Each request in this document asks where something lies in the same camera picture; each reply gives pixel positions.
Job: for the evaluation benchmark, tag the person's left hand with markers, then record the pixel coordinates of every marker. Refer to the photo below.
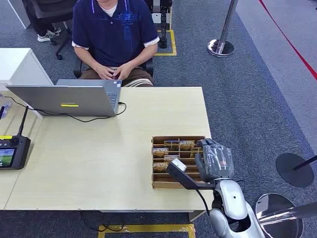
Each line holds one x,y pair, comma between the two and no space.
124,70

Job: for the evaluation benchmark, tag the person's right hand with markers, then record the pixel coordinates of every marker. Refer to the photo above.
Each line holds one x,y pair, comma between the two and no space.
105,72

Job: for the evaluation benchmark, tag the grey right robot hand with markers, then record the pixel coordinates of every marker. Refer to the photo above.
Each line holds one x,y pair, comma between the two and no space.
217,162

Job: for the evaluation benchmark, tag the gold hotel card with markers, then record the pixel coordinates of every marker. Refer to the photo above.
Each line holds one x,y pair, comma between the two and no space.
169,157
186,145
171,145
160,152
194,151
160,167

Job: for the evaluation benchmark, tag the person's left forearm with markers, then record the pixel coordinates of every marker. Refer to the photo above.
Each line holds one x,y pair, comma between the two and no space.
145,56

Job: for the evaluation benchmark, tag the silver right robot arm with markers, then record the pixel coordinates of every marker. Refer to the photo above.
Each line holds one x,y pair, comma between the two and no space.
231,200

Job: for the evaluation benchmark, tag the person's right forearm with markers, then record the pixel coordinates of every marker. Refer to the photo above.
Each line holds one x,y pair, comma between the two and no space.
87,58

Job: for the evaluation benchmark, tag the person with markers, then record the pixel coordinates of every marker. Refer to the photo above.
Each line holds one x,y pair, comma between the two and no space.
45,33
114,33

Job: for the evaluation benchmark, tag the wooden slotted card holder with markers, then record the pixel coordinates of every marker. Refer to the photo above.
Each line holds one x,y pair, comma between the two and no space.
161,180

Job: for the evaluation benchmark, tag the yellow laptop sticker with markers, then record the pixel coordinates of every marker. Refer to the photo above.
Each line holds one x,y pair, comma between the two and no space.
69,105

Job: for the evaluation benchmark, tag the grey laptop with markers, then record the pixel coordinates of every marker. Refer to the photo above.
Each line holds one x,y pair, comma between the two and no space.
62,98

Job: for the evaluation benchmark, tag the black robot stand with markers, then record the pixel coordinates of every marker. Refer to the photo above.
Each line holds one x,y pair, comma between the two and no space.
163,23

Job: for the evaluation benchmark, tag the chrome stanchion base with pole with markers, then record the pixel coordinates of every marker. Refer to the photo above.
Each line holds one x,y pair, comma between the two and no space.
277,213

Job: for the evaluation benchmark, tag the black stanchion base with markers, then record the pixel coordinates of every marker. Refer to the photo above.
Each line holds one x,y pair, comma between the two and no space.
290,170

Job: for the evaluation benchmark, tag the white cabinet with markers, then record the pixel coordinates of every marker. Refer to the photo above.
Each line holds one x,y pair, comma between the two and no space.
17,67

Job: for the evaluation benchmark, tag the white furniture panel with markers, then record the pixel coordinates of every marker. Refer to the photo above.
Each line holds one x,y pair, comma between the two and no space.
20,13

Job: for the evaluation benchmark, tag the clear plastic bag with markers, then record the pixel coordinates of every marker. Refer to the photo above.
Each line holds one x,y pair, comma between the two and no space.
7,107

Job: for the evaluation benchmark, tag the black antenna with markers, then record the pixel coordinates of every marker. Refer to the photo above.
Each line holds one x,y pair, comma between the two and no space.
1,111

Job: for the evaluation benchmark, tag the black remote controller with screen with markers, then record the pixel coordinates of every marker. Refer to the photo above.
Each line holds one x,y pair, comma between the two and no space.
14,152

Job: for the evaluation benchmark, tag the yellow controller label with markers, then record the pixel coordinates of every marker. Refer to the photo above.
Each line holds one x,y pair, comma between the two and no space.
5,137

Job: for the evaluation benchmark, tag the red barrier belt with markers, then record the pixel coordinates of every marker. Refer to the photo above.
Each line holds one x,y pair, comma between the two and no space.
292,46

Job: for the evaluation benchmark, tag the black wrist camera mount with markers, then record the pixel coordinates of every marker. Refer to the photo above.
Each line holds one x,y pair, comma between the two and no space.
184,180

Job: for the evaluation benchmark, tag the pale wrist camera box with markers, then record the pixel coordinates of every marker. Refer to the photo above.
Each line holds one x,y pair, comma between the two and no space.
179,165

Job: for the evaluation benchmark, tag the yellow floor tape frame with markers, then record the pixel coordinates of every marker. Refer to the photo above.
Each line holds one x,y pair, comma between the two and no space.
173,42
149,228

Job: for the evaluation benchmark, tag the chrome stanchion post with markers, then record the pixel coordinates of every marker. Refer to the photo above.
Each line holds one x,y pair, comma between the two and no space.
224,33

